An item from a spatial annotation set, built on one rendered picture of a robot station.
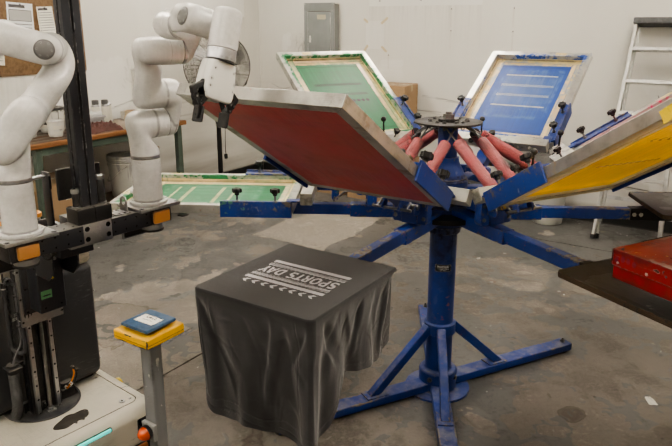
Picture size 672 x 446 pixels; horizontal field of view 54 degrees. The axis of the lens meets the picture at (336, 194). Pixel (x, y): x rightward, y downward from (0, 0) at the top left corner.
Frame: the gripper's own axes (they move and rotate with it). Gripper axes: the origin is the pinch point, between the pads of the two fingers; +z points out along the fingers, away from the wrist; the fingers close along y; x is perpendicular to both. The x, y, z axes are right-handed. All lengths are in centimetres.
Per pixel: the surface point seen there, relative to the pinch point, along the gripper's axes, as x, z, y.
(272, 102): 7.0, -8.2, -14.6
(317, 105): 21.7, -8.4, -14.3
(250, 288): -6, 46, -35
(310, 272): 1, 40, -55
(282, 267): -9, 40, -53
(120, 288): -229, 101, -180
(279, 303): 8, 47, -31
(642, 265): 94, 19, -76
